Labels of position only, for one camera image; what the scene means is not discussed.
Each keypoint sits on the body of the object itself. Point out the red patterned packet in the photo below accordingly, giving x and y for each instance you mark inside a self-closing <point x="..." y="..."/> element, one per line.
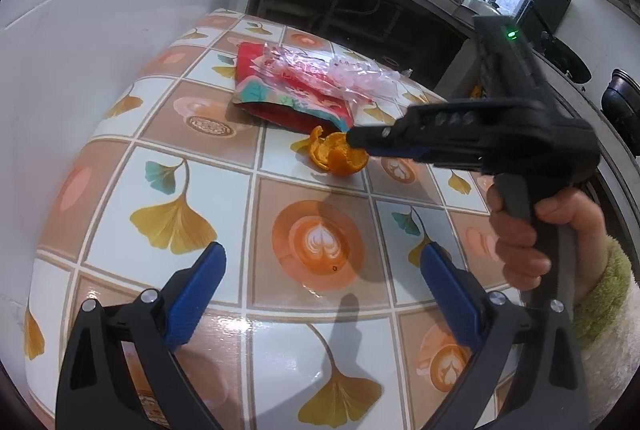
<point x="280" y="109"/>

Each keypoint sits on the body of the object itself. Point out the person's right hand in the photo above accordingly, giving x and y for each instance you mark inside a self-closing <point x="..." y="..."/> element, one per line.
<point x="520" y="250"/>

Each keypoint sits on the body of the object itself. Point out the person's right forearm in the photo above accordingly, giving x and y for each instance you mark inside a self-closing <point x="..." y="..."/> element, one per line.
<point x="607" y="290"/>

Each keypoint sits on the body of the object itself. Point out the black cooking pot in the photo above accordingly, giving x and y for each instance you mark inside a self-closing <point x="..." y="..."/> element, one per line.
<point x="622" y="104"/>

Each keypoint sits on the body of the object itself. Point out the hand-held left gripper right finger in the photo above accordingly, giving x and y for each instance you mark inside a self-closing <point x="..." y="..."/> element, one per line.
<point x="450" y="295"/>

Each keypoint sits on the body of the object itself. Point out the orange peel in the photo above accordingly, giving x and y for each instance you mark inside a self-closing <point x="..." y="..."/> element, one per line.
<point x="340" y="154"/>

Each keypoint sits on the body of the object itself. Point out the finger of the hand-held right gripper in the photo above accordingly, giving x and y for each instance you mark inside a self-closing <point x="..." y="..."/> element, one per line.
<point x="400" y="129"/>
<point x="420" y="153"/>

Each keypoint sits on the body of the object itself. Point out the black wok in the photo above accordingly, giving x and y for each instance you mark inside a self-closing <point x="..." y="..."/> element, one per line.
<point x="565" y="57"/>

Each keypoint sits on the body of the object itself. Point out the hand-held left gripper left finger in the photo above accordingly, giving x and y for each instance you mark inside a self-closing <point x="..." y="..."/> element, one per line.
<point x="197" y="295"/>

